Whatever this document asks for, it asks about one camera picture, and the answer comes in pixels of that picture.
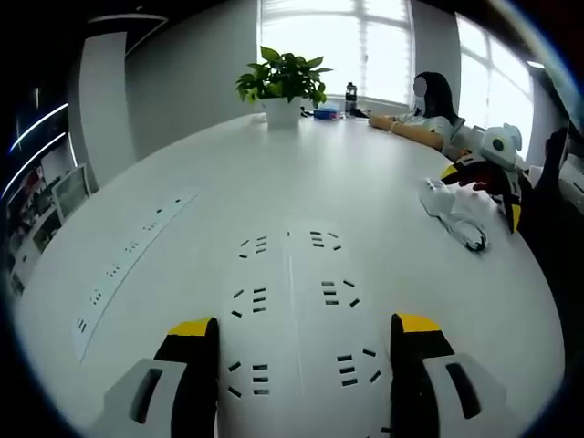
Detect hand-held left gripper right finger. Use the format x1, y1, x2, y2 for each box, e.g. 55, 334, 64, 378
390, 312, 510, 438

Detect green potted plant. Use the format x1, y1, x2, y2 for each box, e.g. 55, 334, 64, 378
235, 45, 334, 129

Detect built-in desk socket strip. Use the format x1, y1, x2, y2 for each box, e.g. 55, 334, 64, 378
70, 191, 200, 361

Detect background office workstations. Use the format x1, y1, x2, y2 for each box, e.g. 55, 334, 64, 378
6, 150, 63, 293

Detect white charger cable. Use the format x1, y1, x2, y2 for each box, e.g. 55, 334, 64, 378
437, 187, 492, 253

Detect long ceiling light strip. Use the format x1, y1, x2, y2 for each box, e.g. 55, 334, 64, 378
11, 102, 69, 150
0, 131, 68, 198

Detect white mesh office chair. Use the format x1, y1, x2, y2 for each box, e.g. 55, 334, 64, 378
49, 163, 92, 224

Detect white power strip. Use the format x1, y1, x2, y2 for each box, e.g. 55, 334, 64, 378
216, 218, 396, 438

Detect person's right hand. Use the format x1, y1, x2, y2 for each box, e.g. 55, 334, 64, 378
458, 164, 506, 193

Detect window with white blind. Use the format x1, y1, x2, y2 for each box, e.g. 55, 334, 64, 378
257, 0, 414, 104

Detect white charger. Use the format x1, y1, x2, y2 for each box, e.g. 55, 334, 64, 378
419, 176, 455, 216

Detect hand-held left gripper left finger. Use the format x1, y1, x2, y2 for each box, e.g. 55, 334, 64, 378
86, 315, 220, 438

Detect bright bare window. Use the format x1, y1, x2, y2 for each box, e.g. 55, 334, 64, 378
455, 13, 539, 156

